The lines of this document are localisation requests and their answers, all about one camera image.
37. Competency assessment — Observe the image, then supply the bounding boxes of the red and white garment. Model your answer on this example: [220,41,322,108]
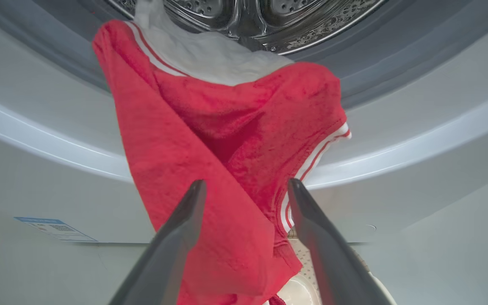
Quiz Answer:
[92,0,352,305]

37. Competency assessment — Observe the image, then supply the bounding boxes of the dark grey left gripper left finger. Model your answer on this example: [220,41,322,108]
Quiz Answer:
[108,179,207,305]

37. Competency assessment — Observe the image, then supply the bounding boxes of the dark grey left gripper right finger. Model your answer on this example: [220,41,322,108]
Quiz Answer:
[287,178,393,305]

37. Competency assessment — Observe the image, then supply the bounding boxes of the cream perforated laundry basket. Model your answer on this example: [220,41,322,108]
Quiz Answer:
[274,228,397,305]

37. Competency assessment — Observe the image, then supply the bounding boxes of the white front-load washing machine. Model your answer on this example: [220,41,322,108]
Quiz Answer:
[0,0,488,244]

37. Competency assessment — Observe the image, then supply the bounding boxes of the blue energy label sticker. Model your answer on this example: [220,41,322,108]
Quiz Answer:
[14,216,99,243]

